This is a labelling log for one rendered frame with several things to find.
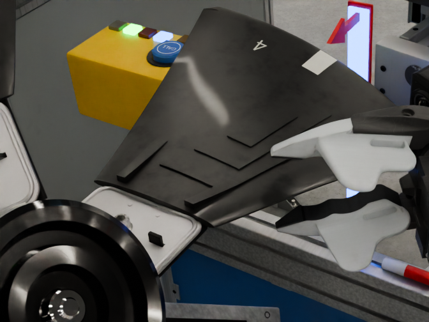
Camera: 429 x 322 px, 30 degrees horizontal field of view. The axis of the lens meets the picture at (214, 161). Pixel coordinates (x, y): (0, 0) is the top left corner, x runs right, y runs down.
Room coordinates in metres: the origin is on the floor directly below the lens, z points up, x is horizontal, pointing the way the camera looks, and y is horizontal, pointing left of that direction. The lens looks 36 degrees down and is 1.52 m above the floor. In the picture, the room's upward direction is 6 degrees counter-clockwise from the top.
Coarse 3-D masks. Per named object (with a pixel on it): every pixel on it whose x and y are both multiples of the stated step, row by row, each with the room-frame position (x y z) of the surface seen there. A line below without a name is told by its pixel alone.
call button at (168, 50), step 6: (162, 42) 0.86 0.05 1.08; (168, 42) 0.85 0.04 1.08; (174, 42) 0.85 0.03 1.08; (180, 42) 0.85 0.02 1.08; (156, 48) 0.84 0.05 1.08; (162, 48) 0.84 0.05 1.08; (168, 48) 0.84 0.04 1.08; (174, 48) 0.84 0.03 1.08; (180, 48) 0.84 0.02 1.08; (156, 54) 0.83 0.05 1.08; (162, 54) 0.83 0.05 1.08; (168, 54) 0.82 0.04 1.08; (174, 54) 0.82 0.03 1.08; (156, 60) 0.83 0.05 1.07; (162, 60) 0.82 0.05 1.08; (168, 60) 0.82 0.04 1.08
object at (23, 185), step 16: (0, 112) 0.40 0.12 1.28; (0, 128) 0.40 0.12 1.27; (16, 128) 0.40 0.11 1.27; (0, 144) 0.39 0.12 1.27; (16, 144) 0.39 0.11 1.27; (0, 160) 0.39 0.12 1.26; (16, 160) 0.38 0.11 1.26; (0, 176) 0.38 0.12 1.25; (16, 176) 0.38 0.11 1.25; (32, 176) 0.38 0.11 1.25; (0, 192) 0.37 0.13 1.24; (16, 192) 0.37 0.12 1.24; (32, 192) 0.37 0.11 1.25; (0, 208) 0.37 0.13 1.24
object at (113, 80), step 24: (96, 48) 0.88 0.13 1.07; (120, 48) 0.87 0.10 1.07; (144, 48) 0.87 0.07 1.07; (72, 72) 0.87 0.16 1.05; (96, 72) 0.85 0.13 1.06; (120, 72) 0.82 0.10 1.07; (144, 72) 0.81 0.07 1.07; (96, 96) 0.85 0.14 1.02; (120, 96) 0.83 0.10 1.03; (144, 96) 0.80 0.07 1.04; (120, 120) 0.83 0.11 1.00
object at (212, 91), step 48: (192, 48) 0.60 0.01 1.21; (240, 48) 0.60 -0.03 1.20; (288, 48) 0.60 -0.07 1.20; (192, 96) 0.54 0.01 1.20; (240, 96) 0.53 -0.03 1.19; (288, 96) 0.53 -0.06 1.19; (336, 96) 0.54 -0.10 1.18; (384, 96) 0.56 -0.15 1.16; (144, 144) 0.49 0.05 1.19; (192, 144) 0.48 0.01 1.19; (240, 144) 0.47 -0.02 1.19; (144, 192) 0.43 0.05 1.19; (192, 192) 0.43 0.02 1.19; (240, 192) 0.43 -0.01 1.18; (288, 192) 0.43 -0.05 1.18
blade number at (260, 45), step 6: (258, 36) 0.61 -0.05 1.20; (252, 42) 0.60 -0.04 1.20; (258, 42) 0.60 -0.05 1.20; (264, 42) 0.60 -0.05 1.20; (270, 42) 0.60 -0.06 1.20; (246, 48) 0.60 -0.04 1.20; (252, 48) 0.60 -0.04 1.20; (258, 48) 0.60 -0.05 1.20; (264, 48) 0.60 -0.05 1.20; (270, 48) 0.60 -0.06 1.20; (252, 54) 0.59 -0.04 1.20; (258, 54) 0.59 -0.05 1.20; (264, 54) 0.59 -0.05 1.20
